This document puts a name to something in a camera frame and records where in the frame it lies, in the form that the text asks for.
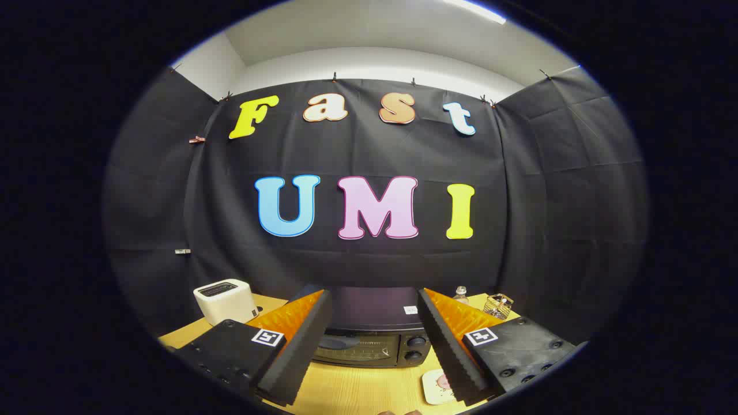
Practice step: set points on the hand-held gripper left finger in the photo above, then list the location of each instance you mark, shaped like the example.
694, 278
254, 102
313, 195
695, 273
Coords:
305, 346

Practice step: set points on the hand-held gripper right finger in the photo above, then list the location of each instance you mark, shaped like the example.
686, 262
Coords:
447, 346

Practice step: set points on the pink round food slice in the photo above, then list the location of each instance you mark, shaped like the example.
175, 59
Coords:
443, 381

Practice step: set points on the cream food tray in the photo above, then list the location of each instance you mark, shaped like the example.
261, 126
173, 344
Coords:
432, 391

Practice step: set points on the black toaster oven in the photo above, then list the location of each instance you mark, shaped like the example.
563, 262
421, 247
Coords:
375, 311

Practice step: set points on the white bread toaster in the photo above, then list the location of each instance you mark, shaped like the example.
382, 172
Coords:
225, 302

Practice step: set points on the clear plastic bottle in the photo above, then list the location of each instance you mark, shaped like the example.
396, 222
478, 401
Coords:
460, 297

